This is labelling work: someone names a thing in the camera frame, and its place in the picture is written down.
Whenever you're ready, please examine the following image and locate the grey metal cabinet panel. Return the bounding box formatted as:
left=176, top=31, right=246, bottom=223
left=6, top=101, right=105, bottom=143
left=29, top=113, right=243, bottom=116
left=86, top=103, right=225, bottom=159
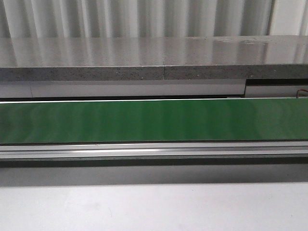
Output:
left=0, top=78, right=308, bottom=99

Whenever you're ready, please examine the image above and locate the green conveyor belt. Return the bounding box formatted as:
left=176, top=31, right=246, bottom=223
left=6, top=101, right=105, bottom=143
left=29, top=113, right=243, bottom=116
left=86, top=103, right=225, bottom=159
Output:
left=0, top=98, right=308, bottom=144

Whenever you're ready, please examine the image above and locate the grey stone counter slab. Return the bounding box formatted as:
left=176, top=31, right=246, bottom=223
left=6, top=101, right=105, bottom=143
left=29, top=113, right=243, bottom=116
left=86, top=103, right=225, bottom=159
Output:
left=0, top=36, right=308, bottom=81

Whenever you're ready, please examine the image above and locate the white pleated curtain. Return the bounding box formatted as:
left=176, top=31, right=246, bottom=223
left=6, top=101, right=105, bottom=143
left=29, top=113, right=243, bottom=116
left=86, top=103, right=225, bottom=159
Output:
left=0, top=0, right=308, bottom=38

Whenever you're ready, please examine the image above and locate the aluminium conveyor frame rail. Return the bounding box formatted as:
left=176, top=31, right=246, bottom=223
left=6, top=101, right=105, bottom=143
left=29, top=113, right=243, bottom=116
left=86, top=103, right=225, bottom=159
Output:
left=0, top=141, right=308, bottom=160

